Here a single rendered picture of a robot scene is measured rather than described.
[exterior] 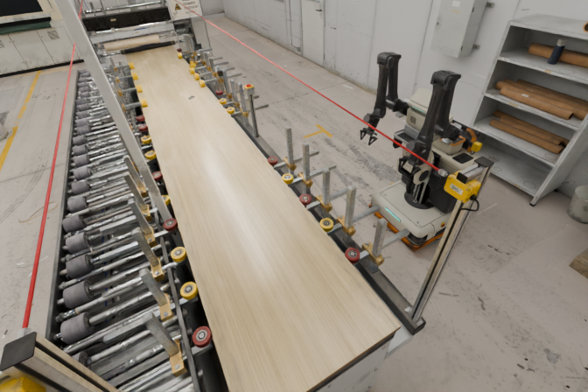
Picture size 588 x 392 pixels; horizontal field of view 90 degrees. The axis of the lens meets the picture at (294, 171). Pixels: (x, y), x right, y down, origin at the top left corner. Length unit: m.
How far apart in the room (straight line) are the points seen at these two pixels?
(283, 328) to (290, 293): 0.16
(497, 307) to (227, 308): 2.04
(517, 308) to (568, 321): 0.31
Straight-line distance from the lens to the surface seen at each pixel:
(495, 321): 2.79
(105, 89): 1.66
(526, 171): 4.01
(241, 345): 1.47
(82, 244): 2.29
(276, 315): 1.50
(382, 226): 1.53
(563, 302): 3.14
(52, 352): 0.67
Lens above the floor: 2.25
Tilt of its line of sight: 39 degrees down
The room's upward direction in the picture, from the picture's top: 4 degrees counter-clockwise
